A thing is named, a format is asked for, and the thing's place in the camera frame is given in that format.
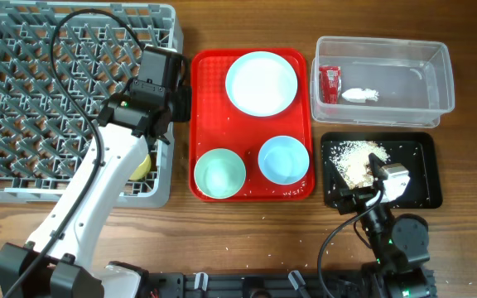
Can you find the food scraps and rice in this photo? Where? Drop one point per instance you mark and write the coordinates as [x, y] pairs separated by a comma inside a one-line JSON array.
[[351, 160]]

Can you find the black waste tray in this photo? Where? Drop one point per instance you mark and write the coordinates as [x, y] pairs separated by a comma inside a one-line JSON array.
[[414, 150]]

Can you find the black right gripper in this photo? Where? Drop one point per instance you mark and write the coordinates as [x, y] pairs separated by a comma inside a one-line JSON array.
[[356, 197]]

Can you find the red plastic tray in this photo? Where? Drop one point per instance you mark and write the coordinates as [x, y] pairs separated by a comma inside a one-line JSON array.
[[216, 123]]

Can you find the clear plastic bin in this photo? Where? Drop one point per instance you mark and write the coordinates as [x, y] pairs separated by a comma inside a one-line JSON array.
[[414, 80]]

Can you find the white napkin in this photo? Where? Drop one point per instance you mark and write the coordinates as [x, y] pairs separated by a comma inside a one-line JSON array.
[[358, 95]]

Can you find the green bowl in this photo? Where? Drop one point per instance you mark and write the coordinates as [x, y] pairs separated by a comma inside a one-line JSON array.
[[220, 173]]

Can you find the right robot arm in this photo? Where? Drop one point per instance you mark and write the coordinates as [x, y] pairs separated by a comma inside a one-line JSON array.
[[399, 244]]

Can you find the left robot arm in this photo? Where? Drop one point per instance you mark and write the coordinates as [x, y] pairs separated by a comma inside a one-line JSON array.
[[55, 261]]

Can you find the light blue plate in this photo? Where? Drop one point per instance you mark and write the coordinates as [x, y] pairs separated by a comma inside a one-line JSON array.
[[261, 84]]

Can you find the yellow plastic cup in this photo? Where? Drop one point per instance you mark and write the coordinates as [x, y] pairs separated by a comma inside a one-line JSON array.
[[142, 170]]

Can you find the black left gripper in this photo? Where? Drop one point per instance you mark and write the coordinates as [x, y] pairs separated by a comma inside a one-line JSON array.
[[183, 103]]

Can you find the red ketchup sachet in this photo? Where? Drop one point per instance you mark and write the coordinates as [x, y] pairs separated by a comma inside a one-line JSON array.
[[330, 83]]

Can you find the grey dishwasher rack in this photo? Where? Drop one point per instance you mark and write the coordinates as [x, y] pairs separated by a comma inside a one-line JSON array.
[[58, 62]]

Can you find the blue bowl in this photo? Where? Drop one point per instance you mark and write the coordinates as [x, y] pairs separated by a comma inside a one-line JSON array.
[[283, 160]]

